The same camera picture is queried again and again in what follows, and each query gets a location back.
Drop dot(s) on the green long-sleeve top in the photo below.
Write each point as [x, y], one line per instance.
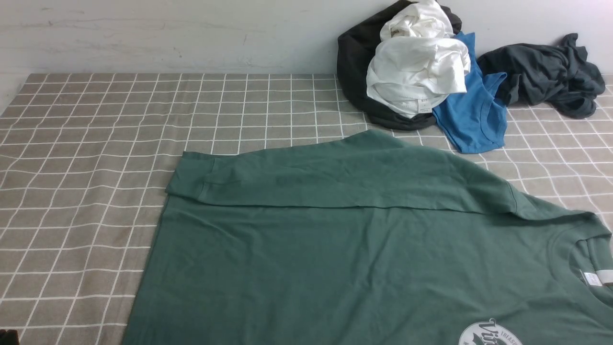
[367, 240]

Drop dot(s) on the black garment under white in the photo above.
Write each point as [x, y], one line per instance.
[356, 48]

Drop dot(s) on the white crumpled garment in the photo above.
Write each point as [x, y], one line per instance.
[418, 62]

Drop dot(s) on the blue t-shirt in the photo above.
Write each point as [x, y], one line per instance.
[474, 121]

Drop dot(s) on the grey checkered tablecloth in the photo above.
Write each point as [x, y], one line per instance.
[84, 162]

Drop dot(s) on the dark grey crumpled garment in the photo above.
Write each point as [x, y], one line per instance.
[559, 75]

